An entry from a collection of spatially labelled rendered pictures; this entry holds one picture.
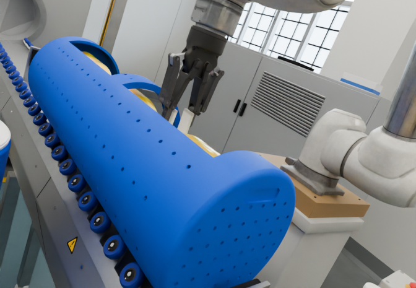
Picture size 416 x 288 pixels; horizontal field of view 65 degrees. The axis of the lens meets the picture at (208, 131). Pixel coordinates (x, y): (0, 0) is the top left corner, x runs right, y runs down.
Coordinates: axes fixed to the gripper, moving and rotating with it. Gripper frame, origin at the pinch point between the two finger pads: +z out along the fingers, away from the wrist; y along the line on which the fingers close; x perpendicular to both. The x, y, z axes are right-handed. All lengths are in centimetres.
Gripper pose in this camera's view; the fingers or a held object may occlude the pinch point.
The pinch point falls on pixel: (175, 125)
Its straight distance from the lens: 68.4
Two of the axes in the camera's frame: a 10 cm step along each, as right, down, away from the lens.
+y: -7.2, -1.0, -6.8
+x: 5.9, 4.3, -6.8
